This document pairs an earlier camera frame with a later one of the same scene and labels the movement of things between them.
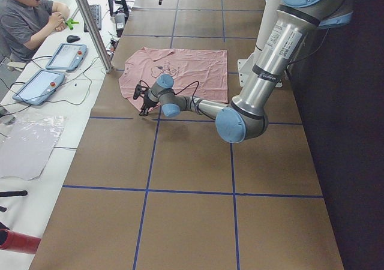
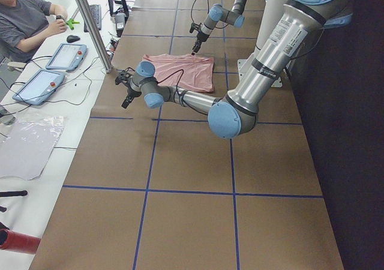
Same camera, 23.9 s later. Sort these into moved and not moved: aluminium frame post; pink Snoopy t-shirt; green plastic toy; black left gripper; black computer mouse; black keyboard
Moved: pink Snoopy t-shirt; black left gripper
Not moved: black keyboard; black computer mouse; green plastic toy; aluminium frame post
